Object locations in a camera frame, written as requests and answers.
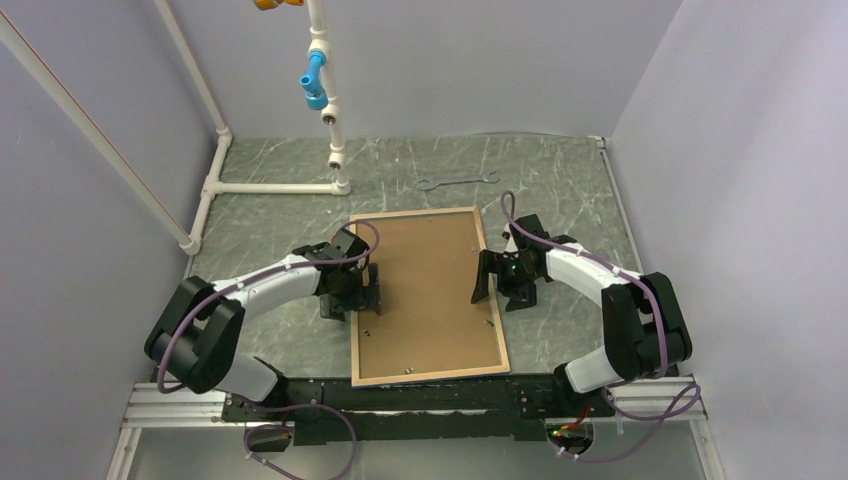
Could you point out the blue pipe fitting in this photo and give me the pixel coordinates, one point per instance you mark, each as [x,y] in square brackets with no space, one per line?
[314,92]

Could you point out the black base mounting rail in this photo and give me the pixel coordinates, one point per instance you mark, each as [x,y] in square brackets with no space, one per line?
[523,407]

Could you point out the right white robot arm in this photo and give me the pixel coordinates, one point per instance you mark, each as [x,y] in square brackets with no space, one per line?
[644,331]

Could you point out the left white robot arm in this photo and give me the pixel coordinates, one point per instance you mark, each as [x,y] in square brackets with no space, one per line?
[195,340]

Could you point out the orange pipe fitting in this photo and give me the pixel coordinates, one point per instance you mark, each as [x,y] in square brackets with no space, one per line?
[265,5]

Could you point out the white pvc pipe structure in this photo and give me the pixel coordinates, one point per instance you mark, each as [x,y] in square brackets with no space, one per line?
[119,83]

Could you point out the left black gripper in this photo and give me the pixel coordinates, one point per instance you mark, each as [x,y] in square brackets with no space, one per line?
[366,297]

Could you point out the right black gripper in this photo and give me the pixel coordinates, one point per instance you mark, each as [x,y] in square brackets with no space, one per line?
[495,262]

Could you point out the brown wooden backing board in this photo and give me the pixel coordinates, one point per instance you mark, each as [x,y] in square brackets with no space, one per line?
[427,298]

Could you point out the blue wooden picture frame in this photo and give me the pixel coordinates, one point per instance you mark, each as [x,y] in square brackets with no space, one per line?
[430,298]

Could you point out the aluminium extrusion frame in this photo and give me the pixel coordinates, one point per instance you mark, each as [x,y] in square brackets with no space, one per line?
[148,409]

